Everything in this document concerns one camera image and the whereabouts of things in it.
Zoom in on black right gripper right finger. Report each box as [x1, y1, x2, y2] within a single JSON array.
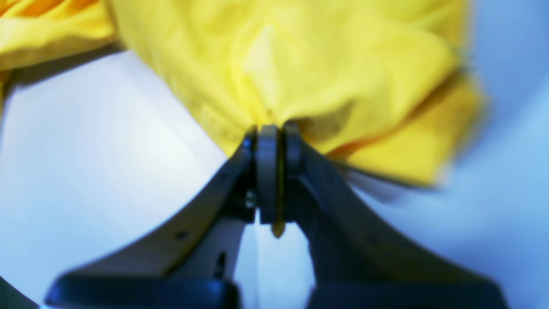
[[281, 123, 507, 309]]

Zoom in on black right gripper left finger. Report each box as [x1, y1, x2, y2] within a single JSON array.
[[45, 125, 280, 309]]

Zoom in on orange yellow t-shirt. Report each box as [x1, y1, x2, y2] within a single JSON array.
[[0, 0, 484, 186]]

